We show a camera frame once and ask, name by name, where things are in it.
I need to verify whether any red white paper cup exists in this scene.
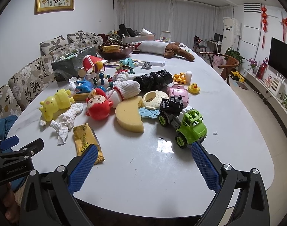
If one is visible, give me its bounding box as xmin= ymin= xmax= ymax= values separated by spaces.
xmin=78 ymin=55 xmax=107 ymax=78

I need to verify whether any yellow toy excavator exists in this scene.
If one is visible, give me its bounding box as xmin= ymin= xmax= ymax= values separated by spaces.
xmin=173 ymin=73 xmax=187 ymax=85

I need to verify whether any left hand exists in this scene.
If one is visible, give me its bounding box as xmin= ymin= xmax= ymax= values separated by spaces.
xmin=0 ymin=183 xmax=20 ymax=223

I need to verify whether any blue cloth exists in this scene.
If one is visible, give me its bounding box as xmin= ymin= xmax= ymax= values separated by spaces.
xmin=0 ymin=115 xmax=18 ymax=141

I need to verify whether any floral patterned sofa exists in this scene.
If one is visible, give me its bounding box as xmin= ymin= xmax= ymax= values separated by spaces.
xmin=0 ymin=30 xmax=103 ymax=118

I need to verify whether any yellow snack wrapper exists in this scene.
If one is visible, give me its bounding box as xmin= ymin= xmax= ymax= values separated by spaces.
xmin=73 ymin=124 xmax=105 ymax=165

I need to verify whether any crumpled white tissue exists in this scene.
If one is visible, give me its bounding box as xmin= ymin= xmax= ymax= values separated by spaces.
xmin=49 ymin=103 xmax=84 ymax=145

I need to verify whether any yellow pig toy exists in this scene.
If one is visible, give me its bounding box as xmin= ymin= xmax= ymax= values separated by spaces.
xmin=39 ymin=89 xmax=75 ymax=122

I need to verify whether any red doll head toy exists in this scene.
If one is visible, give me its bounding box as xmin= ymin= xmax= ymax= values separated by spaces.
xmin=86 ymin=88 xmax=113 ymax=121

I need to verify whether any blue shark toy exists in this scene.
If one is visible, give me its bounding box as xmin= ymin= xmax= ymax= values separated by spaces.
xmin=75 ymin=80 xmax=93 ymax=93

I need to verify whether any yellow sponge half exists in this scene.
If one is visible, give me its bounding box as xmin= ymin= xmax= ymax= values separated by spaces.
xmin=115 ymin=96 xmax=144 ymax=133

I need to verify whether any green wrapped box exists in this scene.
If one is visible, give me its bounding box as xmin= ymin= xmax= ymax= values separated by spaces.
xmin=51 ymin=47 xmax=96 ymax=82

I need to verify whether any green toy truck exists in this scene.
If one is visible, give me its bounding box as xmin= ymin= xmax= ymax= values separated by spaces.
xmin=158 ymin=96 xmax=208 ymax=148

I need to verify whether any white knit sock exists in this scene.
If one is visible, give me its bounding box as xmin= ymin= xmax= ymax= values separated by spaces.
xmin=107 ymin=71 xmax=140 ymax=109

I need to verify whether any white tv cabinet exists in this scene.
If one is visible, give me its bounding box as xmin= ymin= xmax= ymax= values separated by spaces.
xmin=244 ymin=70 xmax=287 ymax=128

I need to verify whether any dark fruit bowl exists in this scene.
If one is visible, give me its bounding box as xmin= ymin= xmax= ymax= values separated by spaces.
xmin=97 ymin=42 xmax=133 ymax=60

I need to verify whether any black plastic bag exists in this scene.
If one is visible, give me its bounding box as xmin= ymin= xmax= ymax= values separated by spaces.
xmin=134 ymin=69 xmax=173 ymax=92

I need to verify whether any teal round toy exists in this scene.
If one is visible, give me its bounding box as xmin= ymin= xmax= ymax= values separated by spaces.
xmin=119 ymin=58 xmax=135 ymax=74

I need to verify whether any yellow rubber duck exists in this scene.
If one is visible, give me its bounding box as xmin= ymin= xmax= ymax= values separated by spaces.
xmin=187 ymin=83 xmax=200 ymax=94

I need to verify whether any pink toy car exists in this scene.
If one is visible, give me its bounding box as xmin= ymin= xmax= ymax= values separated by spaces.
xmin=166 ymin=85 xmax=189 ymax=107

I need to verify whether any crumpled foil ball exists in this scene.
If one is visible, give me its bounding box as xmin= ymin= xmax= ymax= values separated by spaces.
xmin=141 ymin=62 xmax=152 ymax=69

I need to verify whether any wooden armchair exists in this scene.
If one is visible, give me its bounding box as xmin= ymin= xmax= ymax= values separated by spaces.
xmin=200 ymin=52 xmax=240 ymax=85

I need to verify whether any white eraser block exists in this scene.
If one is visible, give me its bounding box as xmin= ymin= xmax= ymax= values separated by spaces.
xmin=185 ymin=70 xmax=192 ymax=82

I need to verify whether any black flat television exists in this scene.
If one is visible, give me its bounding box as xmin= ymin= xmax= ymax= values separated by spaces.
xmin=268 ymin=37 xmax=287 ymax=79

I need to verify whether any white pillow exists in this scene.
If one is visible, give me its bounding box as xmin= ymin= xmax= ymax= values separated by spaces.
xmin=133 ymin=40 xmax=168 ymax=55

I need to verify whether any potted green plant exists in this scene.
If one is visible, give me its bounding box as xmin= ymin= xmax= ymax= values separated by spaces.
xmin=225 ymin=47 xmax=244 ymax=64

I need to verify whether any brown plush toy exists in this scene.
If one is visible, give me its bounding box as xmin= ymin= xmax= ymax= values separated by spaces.
xmin=164 ymin=42 xmax=194 ymax=62

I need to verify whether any white standing air conditioner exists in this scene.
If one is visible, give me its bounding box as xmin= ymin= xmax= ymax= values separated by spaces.
xmin=221 ymin=17 xmax=240 ymax=54

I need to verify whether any clear plastic jar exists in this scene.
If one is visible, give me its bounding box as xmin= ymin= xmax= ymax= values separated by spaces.
xmin=160 ymin=31 xmax=172 ymax=42

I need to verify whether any cream pineapple ring toy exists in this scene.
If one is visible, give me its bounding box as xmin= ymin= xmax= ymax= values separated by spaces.
xmin=142 ymin=90 xmax=169 ymax=110

